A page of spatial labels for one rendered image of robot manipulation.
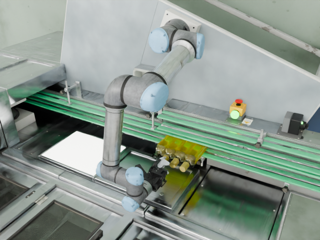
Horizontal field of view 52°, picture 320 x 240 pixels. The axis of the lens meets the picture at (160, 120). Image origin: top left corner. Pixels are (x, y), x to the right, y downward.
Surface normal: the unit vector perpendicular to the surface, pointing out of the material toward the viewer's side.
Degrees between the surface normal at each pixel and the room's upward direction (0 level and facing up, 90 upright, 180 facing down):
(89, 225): 90
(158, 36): 6
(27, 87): 90
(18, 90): 90
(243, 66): 0
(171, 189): 90
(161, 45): 6
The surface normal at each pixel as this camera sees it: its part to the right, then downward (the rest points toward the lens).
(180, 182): -0.01, -0.87
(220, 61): -0.49, 0.43
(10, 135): 0.87, 0.24
